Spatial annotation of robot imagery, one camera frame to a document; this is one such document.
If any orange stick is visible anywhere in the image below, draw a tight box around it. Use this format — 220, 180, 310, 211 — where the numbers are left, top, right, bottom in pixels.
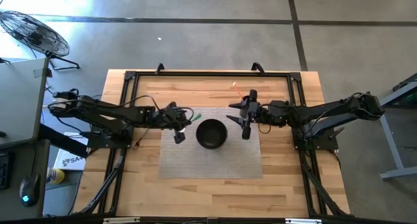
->
232, 81, 244, 100

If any black computer mouse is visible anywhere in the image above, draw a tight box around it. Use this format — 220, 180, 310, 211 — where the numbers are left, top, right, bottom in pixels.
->
18, 173, 42, 208

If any black support beam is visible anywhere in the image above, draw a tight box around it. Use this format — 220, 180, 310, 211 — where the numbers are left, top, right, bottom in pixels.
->
38, 122, 89, 159

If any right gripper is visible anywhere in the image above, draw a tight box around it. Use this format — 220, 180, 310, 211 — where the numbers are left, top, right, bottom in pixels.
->
226, 89, 289, 141

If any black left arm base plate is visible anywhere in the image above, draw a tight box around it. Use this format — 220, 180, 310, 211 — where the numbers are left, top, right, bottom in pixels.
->
86, 124, 134, 150

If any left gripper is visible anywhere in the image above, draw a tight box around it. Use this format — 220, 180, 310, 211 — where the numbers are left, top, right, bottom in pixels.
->
151, 101, 194, 144

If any black keyboard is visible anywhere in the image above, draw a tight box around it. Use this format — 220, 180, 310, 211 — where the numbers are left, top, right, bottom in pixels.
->
0, 152, 10, 191

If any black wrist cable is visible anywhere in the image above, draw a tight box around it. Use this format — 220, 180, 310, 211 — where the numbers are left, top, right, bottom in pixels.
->
257, 119, 272, 135
123, 94, 195, 121

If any white printed cardboard box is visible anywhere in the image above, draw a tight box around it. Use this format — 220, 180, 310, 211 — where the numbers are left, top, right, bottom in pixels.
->
53, 132, 91, 171

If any light grey desk top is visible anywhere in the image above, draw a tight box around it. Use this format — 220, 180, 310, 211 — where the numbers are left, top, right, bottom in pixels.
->
0, 57, 50, 150

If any grey woven placemat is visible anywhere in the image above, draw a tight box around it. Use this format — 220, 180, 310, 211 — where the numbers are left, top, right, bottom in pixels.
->
158, 107, 263, 179

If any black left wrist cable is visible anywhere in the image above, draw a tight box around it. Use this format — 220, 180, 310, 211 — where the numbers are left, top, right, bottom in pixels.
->
123, 94, 195, 121

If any yellow bottle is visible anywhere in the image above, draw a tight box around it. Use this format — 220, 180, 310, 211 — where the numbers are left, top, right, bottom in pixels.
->
45, 167, 66, 185

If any dark grey desk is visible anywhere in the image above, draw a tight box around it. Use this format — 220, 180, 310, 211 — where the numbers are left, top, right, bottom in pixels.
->
0, 139, 51, 220

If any black bowl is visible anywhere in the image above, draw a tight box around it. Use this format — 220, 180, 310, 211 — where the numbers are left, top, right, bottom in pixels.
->
195, 118, 229, 150

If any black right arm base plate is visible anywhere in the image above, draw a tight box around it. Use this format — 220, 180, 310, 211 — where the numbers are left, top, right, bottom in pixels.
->
291, 122, 345, 152

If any black floor fan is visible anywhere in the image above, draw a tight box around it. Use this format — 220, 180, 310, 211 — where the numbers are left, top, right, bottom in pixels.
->
0, 10, 81, 71

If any thin dangling cable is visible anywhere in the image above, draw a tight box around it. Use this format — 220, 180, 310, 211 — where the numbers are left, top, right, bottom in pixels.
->
134, 128, 149, 149

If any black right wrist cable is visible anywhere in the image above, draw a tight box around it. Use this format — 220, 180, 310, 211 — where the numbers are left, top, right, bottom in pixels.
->
257, 119, 272, 135

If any silver metal bracket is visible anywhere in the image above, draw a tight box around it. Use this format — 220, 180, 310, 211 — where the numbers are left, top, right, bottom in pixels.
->
103, 217, 141, 224
285, 218, 323, 224

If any grey metal table frame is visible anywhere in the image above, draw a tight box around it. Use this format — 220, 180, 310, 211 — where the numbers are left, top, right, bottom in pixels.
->
359, 72, 417, 182

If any black rig frame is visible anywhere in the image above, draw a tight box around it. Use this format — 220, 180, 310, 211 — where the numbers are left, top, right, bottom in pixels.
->
73, 70, 351, 218

